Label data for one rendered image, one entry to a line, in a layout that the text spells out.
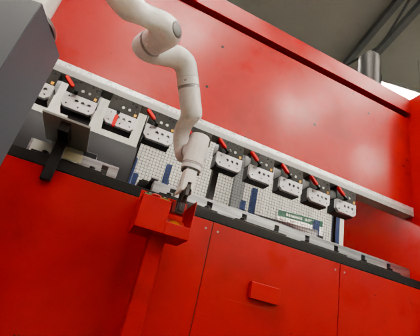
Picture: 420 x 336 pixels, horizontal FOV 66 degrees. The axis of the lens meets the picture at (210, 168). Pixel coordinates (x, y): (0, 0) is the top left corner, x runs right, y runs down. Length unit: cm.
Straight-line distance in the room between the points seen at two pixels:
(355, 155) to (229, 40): 111
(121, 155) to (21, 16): 139
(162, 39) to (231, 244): 91
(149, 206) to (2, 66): 63
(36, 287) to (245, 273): 83
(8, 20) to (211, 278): 114
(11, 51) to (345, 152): 194
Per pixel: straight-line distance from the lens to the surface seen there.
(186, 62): 136
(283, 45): 240
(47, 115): 140
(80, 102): 168
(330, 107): 239
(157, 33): 125
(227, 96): 194
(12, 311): 137
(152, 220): 117
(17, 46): 87
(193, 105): 132
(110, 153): 217
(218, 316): 149
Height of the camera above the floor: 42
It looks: 25 degrees up
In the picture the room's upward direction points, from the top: 13 degrees clockwise
